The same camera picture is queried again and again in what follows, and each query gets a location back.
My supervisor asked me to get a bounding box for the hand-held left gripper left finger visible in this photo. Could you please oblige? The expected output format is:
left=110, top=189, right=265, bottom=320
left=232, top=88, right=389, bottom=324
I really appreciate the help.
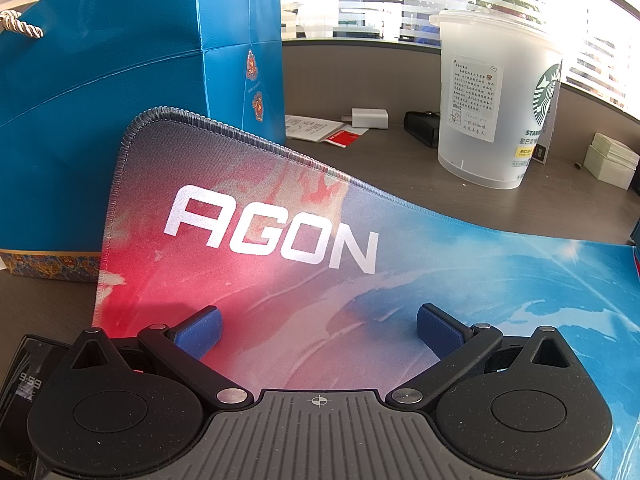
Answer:
left=67, top=308, right=253, bottom=408

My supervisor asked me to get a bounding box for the blue paper gift bag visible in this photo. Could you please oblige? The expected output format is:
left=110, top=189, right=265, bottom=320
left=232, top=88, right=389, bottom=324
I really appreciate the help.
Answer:
left=0, top=0, right=287, bottom=286

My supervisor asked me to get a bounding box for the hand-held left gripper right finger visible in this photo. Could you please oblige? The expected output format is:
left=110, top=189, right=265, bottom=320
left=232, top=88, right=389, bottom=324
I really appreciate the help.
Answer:
left=391, top=303, right=573, bottom=411

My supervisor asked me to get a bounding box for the black smartphone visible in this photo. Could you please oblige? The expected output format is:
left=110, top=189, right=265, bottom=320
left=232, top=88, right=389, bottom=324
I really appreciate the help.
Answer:
left=0, top=332, right=76, bottom=480

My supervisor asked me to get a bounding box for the white charger adapter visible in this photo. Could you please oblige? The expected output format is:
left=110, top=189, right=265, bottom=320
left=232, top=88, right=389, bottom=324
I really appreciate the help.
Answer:
left=342, top=108, right=390, bottom=131

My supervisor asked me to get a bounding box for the white paper leaflet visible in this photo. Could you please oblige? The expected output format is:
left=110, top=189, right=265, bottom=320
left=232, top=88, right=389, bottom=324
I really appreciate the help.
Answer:
left=285, top=114, right=346, bottom=145

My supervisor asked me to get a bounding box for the printed red blue desk mat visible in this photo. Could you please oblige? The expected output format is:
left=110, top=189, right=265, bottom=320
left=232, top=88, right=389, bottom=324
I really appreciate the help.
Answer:
left=92, top=105, right=640, bottom=480

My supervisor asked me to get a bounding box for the translucent plastic cup green logo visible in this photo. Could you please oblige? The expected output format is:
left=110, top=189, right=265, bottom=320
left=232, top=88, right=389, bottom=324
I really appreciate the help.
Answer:
left=428, top=8, right=565, bottom=191

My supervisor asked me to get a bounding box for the white card box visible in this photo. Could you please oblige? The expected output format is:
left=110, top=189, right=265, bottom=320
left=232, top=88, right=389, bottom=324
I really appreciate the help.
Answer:
left=584, top=132, right=640, bottom=191

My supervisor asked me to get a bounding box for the small black case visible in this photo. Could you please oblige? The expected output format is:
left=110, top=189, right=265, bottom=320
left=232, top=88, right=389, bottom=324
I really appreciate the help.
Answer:
left=404, top=111, right=441, bottom=148

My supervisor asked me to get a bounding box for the red card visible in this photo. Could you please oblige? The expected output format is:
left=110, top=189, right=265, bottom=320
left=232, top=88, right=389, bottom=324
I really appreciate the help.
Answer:
left=322, top=127, right=368, bottom=148

